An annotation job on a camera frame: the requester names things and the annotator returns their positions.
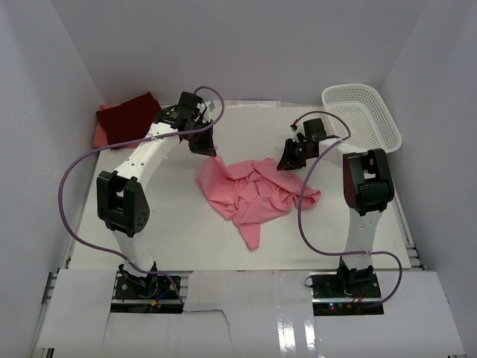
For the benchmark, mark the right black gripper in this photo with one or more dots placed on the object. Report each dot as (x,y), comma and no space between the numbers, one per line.
(288,161)

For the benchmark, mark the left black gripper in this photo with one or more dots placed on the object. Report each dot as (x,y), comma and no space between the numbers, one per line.
(206,148)

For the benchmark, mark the pink t shirt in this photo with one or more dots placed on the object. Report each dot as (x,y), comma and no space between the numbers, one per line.
(249,193)

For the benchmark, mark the white perforated plastic basket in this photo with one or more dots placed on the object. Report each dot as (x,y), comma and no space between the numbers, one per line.
(362,108)

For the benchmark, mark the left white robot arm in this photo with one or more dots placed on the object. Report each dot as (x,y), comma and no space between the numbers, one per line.
(122,204)

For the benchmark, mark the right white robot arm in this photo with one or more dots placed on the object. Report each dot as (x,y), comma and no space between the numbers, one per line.
(368,189)

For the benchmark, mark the folded dark red t shirt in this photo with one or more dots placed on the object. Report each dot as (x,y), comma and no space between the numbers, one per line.
(130,120)

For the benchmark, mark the folded salmon t shirt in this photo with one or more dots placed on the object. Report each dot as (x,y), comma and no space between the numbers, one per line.
(100,137)

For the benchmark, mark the white paper sheet front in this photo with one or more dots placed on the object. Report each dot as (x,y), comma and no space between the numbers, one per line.
(247,314)

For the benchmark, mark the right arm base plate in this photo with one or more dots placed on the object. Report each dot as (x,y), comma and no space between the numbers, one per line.
(329,299)

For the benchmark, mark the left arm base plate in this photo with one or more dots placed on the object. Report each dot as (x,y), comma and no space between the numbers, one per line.
(150,294)

